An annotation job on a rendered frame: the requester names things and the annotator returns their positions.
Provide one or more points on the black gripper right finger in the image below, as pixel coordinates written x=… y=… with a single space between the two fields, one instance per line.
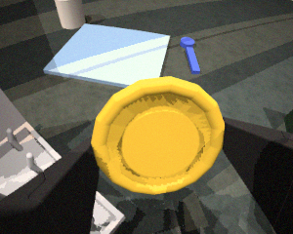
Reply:
x=264 y=160

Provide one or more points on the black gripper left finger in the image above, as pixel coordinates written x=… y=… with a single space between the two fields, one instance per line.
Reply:
x=58 y=201

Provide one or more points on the white cylinder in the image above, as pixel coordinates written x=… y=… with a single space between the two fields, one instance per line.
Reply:
x=71 y=13

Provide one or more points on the yellow plate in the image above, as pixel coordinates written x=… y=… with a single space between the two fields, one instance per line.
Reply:
x=158 y=135

